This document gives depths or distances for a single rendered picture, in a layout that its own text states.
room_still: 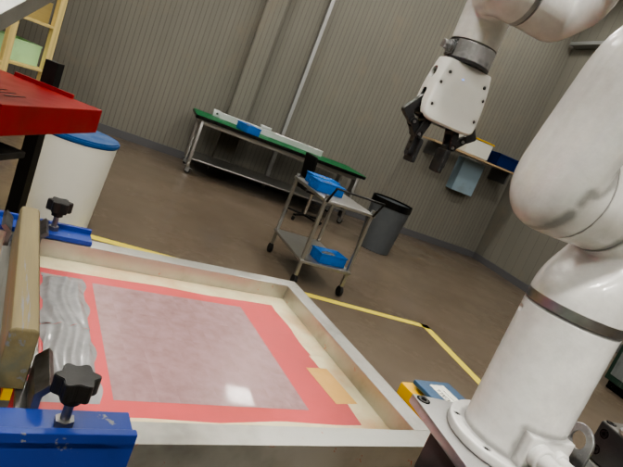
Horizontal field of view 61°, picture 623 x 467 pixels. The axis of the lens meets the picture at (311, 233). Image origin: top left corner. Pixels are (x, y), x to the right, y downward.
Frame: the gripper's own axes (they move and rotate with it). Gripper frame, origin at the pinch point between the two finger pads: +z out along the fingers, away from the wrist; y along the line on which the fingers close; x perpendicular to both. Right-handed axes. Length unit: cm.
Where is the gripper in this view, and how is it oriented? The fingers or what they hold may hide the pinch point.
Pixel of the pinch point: (425, 155)
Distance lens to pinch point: 89.6
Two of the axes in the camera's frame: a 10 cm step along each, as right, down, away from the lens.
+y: 8.9, 2.8, 3.5
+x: -2.6, -3.1, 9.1
